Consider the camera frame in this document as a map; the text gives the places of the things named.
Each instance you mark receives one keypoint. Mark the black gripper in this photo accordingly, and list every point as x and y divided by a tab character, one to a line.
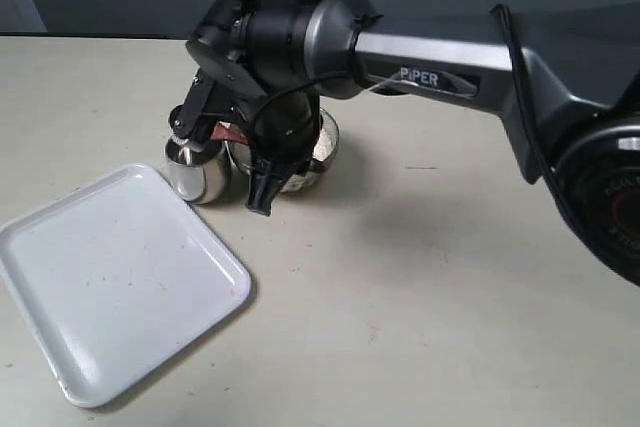
281	136

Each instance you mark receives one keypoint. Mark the dark red wooden spoon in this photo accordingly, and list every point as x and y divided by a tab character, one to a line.
230	133

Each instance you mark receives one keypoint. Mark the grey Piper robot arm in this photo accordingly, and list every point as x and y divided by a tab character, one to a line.
565	86

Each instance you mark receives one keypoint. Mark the small steel cup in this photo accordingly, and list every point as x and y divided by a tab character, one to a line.
198	177

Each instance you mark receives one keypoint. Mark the steel bowl of rice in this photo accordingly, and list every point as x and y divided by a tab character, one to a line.
324	153

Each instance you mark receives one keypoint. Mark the white rectangular plastic tray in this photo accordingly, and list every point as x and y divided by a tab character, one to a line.
115	279

